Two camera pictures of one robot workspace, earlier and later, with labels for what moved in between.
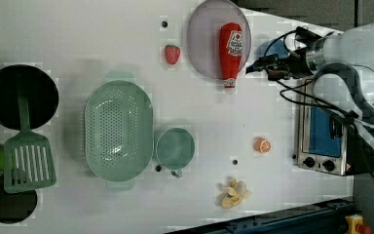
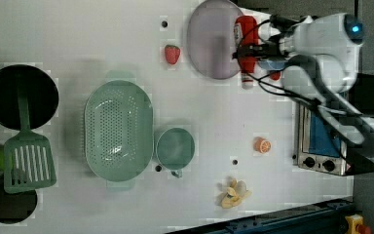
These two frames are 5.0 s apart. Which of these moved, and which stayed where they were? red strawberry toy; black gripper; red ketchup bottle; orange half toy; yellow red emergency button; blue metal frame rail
Moved: black gripper; red ketchup bottle
Stayed: orange half toy; blue metal frame rail; red strawberry toy; yellow red emergency button
